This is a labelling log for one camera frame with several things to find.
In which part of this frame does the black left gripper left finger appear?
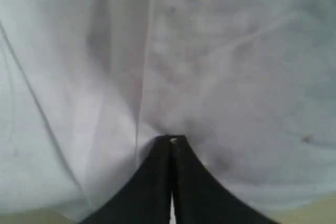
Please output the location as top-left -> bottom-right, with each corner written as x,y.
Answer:
81,136 -> 172,224

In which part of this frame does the white t-shirt red lettering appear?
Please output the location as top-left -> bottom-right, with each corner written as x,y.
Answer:
1,0 -> 335,223

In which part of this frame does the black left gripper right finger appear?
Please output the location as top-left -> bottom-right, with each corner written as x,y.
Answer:
170,135 -> 275,224

